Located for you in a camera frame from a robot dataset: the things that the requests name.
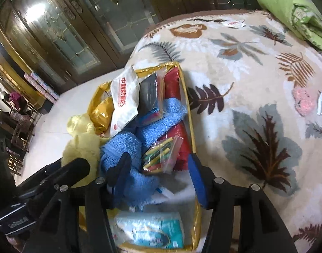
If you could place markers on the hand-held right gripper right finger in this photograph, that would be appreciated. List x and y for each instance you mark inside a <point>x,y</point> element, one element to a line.
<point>197,180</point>

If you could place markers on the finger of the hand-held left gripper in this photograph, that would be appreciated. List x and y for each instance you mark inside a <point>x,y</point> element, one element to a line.
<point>76,170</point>

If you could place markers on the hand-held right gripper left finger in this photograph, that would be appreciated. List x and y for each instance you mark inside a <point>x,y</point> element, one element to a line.
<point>122,170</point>

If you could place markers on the blue towel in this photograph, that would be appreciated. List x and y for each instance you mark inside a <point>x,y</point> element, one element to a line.
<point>118,147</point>

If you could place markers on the pale yellow cloth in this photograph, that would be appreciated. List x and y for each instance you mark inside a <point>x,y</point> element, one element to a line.
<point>81,142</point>

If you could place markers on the zip bag of coloured sticks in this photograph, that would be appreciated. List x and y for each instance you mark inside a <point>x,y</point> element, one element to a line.
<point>162,155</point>

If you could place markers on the yellow-trimmed clear storage bag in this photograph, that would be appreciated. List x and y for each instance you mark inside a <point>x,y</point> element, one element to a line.
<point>195,126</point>

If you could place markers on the gold foil packet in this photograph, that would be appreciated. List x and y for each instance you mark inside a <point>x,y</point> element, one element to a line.
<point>102,117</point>

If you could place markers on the teal and white packet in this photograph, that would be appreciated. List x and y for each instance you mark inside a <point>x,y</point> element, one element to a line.
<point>153,229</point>

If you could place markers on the white bag with red lettering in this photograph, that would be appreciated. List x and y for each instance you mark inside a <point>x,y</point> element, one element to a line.
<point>125,97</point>

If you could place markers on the zip bag with dark item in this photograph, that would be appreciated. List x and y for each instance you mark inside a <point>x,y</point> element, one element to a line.
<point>149,92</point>

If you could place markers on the pink soft item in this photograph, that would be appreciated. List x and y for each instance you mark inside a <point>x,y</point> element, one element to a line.
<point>304,101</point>

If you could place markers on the wooden chair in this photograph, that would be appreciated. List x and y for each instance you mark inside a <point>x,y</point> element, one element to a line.
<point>14,137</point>

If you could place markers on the stack of pink boxes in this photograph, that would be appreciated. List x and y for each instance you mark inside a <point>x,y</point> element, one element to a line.
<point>40,87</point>

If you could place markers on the red flat packet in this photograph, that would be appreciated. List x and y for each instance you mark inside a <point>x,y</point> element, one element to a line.
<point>174,89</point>

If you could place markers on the leaf printed blanket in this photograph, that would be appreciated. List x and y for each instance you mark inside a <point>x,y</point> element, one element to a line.
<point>242,71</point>

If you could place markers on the wooden glass door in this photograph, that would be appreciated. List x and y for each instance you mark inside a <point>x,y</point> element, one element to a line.
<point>118,18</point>
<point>52,31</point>

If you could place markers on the small white red sachet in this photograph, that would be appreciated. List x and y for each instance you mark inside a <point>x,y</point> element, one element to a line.
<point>233,24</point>

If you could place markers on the green folded quilt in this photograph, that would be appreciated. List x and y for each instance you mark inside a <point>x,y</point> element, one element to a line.
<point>290,10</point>

